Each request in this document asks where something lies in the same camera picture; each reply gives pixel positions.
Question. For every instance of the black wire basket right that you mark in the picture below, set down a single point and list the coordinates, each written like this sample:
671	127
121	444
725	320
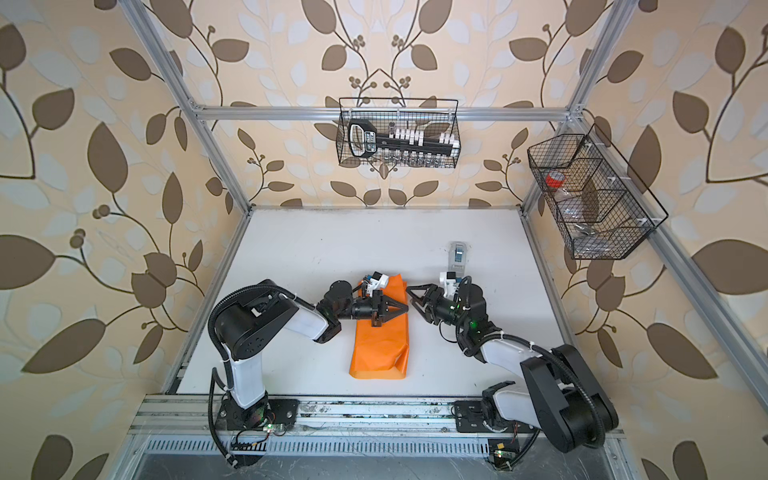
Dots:
605	209

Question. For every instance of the black wire basket centre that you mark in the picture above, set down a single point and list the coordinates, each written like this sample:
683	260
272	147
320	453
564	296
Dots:
432	114

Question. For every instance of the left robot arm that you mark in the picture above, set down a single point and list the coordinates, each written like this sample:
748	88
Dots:
242	324

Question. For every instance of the orange wrapping paper sheet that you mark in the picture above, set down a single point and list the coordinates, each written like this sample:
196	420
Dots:
382	353

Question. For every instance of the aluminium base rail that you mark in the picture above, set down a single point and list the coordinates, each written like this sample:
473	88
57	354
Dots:
326	426

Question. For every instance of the black tool set in basket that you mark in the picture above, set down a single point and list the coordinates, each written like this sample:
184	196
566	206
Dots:
365	141

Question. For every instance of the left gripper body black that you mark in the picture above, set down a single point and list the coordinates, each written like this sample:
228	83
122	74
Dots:
362	309

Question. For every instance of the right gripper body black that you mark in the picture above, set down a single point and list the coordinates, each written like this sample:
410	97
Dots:
445	310

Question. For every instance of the red capped item in basket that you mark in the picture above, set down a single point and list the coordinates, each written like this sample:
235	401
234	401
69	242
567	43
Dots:
554	180

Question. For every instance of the white tape dispenser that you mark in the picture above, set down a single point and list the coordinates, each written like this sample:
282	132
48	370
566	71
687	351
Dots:
458	257

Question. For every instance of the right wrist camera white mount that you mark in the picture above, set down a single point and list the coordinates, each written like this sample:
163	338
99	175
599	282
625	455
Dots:
450	281

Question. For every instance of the black wire basket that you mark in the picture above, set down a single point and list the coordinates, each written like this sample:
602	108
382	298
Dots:
605	209
432	114

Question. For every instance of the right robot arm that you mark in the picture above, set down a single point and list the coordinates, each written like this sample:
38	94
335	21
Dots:
555	392

